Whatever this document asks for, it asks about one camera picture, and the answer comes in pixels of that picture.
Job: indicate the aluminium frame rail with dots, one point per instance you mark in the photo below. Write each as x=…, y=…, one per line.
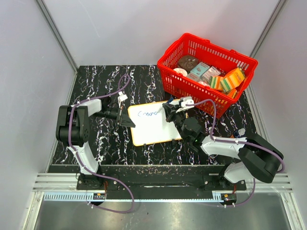
x=63, y=187

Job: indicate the yellow framed whiteboard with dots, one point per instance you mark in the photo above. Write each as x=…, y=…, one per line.
x=150, y=125

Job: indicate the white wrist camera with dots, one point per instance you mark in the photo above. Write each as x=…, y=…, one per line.
x=185, y=102
x=122, y=96

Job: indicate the orange sponge pack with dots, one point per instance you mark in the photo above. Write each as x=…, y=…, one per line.
x=234, y=78

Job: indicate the pink white carton box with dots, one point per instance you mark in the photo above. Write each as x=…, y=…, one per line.
x=211, y=72

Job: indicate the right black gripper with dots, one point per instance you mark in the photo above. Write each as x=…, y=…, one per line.
x=170, y=109

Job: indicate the teal small carton box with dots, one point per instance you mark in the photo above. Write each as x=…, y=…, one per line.
x=200, y=69

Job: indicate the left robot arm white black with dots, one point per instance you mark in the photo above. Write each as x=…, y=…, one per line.
x=73, y=127

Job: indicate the brown chocolate muffin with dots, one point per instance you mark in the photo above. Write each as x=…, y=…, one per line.
x=188, y=62

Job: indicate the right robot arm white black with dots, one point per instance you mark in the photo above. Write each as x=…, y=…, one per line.
x=258, y=159

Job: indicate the red plastic shopping basket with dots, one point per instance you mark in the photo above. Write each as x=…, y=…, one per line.
x=192, y=85

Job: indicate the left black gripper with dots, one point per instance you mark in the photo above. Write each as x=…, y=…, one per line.
x=125, y=120

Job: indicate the yellow green sponge pack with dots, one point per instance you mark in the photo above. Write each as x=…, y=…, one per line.
x=215, y=83

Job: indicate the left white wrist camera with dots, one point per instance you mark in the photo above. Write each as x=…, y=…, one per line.
x=122, y=96

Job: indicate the blue capped whiteboard marker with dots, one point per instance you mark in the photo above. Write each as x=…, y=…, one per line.
x=167, y=107

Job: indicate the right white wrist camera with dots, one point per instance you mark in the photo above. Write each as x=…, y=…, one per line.
x=185, y=102

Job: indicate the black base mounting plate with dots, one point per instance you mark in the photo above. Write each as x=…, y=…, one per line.
x=205, y=177

